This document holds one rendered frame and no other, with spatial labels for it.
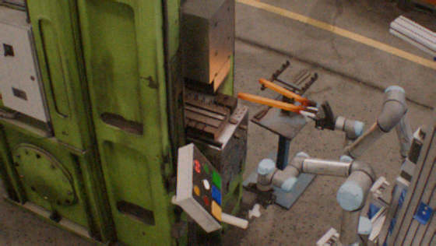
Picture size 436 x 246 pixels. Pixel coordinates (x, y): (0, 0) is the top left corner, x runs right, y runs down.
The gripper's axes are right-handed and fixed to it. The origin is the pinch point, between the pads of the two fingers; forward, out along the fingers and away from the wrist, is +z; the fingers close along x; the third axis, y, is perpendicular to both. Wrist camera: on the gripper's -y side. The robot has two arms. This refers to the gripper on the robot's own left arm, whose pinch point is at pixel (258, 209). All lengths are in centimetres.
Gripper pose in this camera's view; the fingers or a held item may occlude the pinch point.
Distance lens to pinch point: 317.8
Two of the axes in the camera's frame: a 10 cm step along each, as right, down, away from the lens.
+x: 6.9, -5.0, 5.2
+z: 0.0, 7.2, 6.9
